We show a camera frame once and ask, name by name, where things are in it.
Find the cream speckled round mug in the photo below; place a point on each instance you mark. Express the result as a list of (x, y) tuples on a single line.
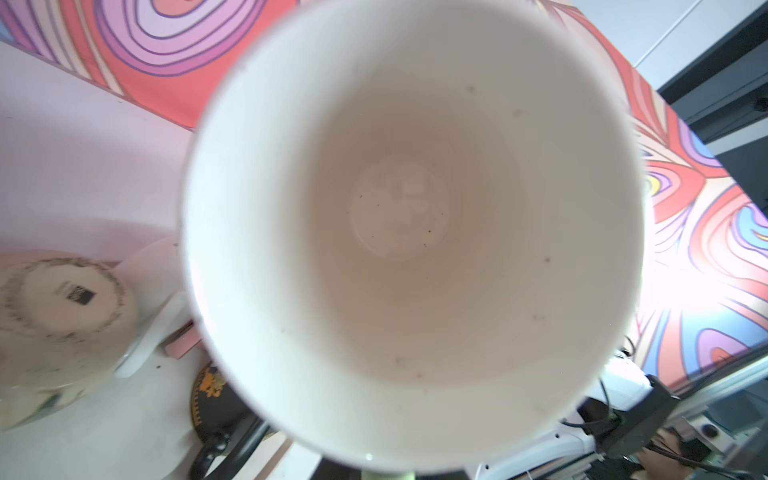
[(66, 323)]

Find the light green ceramic mug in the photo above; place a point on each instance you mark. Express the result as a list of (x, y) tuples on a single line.
[(413, 231)]

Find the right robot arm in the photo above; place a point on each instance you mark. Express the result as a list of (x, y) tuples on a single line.
[(617, 418)]

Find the pink ceramic mug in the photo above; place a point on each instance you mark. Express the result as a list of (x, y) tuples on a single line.
[(182, 341)]

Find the black patterned mug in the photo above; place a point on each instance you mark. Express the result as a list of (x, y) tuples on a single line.
[(229, 431)]

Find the beige rectangular tray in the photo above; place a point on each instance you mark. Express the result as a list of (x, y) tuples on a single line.
[(134, 428)]

